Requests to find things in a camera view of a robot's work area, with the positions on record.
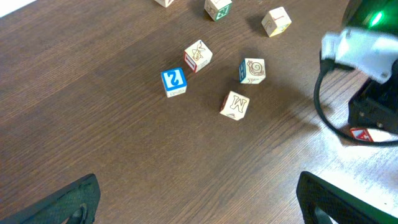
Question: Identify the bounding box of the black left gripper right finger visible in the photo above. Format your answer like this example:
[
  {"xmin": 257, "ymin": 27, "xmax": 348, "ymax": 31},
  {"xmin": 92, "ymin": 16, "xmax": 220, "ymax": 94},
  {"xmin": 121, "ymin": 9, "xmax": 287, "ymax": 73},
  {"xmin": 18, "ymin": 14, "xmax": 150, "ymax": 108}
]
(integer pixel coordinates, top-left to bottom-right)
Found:
[{"xmin": 296, "ymin": 171, "xmax": 397, "ymax": 224}]

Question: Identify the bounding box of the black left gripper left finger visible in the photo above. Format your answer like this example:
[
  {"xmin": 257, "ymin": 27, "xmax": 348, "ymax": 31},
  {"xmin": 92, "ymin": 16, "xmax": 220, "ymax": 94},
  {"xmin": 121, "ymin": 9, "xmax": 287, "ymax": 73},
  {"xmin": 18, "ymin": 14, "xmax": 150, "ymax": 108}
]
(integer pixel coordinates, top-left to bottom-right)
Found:
[{"xmin": 1, "ymin": 174, "xmax": 101, "ymax": 224}]

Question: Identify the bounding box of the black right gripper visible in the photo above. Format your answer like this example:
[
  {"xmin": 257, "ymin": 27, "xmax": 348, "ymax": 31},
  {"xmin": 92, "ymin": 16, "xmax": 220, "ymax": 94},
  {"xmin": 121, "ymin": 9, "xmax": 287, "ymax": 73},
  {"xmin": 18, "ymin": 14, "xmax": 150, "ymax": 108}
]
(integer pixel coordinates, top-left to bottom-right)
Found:
[{"xmin": 348, "ymin": 62, "xmax": 397, "ymax": 134}]

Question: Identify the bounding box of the wooden block letter L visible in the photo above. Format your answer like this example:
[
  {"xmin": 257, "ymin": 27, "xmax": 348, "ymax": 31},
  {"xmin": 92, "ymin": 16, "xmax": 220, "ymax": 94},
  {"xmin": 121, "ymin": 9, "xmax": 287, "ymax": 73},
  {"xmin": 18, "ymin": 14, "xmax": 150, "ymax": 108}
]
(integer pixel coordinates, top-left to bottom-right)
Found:
[{"xmin": 349, "ymin": 128, "xmax": 397, "ymax": 142}]

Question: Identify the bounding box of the wooden block snail picture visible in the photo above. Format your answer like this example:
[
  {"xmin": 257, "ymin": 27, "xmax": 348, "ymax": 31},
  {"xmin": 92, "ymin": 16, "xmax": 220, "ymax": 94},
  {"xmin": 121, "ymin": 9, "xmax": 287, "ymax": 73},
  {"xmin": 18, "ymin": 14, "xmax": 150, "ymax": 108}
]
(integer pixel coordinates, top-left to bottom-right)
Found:
[{"xmin": 239, "ymin": 58, "xmax": 266, "ymax": 84}]

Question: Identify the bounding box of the wooden block letter J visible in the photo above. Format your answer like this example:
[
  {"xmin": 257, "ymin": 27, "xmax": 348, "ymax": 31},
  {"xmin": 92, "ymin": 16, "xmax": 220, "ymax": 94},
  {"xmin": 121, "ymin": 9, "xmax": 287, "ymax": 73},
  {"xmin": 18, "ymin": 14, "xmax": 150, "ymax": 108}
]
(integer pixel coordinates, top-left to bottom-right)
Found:
[{"xmin": 261, "ymin": 7, "xmax": 292, "ymax": 37}]

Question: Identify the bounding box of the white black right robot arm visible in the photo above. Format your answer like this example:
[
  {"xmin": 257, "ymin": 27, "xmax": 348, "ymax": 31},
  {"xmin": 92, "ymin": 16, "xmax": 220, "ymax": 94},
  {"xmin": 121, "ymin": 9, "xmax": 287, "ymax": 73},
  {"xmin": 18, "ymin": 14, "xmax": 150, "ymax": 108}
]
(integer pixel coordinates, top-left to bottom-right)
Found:
[{"xmin": 340, "ymin": 0, "xmax": 397, "ymax": 134}]

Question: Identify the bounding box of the wooden block letter M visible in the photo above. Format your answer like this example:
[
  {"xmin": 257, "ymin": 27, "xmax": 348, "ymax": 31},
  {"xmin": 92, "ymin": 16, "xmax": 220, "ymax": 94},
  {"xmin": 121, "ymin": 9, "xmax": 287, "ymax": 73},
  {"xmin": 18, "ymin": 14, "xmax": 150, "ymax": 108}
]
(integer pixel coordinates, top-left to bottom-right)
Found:
[{"xmin": 220, "ymin": 91, "xmax": 250, "ymax": 121}]

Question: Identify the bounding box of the wooden block blue number 2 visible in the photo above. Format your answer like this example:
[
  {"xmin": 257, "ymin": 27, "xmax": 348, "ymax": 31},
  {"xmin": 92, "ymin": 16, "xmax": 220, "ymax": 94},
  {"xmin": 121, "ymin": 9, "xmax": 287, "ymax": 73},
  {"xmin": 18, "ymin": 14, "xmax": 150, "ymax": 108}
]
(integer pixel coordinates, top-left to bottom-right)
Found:
[{"xmin": 161, "ymin": 67, "xmax": 187, "ymax": 98}]

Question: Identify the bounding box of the wooden block fox picture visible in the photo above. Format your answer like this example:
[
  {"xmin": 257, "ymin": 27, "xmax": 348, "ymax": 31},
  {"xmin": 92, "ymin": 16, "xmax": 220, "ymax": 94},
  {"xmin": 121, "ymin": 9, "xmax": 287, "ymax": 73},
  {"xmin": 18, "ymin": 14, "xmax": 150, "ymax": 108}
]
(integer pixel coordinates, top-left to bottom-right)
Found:
[{"xmin": 184, "ymin": 40, "xmax": 213, "ymax": 73}]

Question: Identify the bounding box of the wooden block green side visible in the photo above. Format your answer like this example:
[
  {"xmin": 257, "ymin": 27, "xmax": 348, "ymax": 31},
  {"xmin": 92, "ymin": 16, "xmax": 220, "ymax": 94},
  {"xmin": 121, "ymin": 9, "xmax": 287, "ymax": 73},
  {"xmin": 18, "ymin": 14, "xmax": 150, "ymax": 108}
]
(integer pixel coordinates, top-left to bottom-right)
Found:
[{"xmin": 205, "ymin": 0, "xmax": 233, "ymax": 21}]

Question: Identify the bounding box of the blue top wooden block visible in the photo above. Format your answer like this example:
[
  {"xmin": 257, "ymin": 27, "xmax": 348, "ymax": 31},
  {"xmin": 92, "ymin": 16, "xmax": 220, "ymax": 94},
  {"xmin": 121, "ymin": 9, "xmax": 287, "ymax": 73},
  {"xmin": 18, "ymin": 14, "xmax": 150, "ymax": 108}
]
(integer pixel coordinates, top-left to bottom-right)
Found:
[{"xmin": 155, "ymin": 0, "xmax": 174, "ymax": 7}]

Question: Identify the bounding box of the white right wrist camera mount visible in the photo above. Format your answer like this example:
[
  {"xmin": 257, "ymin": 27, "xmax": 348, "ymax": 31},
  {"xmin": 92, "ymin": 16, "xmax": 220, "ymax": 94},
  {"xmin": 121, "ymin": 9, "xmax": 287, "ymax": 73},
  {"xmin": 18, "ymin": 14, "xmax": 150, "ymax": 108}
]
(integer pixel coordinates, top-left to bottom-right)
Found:
[{"xmin": 321, "ymin": 27, "xmax": 397, "ymax": 84}]

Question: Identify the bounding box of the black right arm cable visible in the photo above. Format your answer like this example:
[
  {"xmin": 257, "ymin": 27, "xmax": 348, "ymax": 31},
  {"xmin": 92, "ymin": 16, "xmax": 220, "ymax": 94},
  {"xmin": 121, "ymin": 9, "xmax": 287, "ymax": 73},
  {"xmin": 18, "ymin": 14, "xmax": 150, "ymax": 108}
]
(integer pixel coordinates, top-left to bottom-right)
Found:
[{"xmin": 313, "ymin": 57, "xmax": 398, "ymax": 147}]

